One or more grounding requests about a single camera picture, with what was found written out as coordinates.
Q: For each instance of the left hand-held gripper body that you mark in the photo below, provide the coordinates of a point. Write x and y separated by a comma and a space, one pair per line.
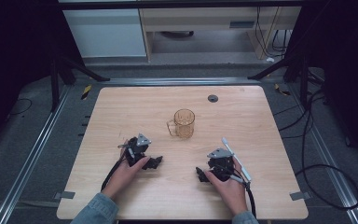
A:
135, 149

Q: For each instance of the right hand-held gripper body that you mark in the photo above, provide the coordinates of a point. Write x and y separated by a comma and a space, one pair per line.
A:
221, 165

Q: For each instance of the person's left hand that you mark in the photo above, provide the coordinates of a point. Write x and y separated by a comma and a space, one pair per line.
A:
125, 175

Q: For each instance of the person's right hand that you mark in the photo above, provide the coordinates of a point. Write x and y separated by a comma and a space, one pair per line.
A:
228, 193

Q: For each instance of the amber glass mug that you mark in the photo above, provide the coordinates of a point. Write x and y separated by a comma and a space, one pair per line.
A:
183, 124

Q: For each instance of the yellow black tape strip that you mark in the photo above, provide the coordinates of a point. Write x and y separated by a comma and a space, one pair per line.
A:
86, 91
282, 90

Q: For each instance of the black metal stand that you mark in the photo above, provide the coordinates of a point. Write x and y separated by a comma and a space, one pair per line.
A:
56, 81
303, 77

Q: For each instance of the white cabinet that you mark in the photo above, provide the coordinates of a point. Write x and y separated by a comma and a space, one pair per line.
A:
105, 32

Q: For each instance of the short metal floor rail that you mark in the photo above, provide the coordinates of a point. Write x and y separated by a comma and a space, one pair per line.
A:
180, 81

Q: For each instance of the grey table bracket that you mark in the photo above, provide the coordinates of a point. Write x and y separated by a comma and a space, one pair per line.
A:
65, 195
300, 196

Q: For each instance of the long metal floor rail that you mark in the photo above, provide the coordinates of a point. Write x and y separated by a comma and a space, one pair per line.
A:
332, 174
32, 155

